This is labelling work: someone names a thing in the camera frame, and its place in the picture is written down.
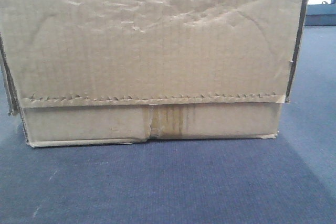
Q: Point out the large brown cardboard box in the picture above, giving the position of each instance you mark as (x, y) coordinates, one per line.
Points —
(83, 72)

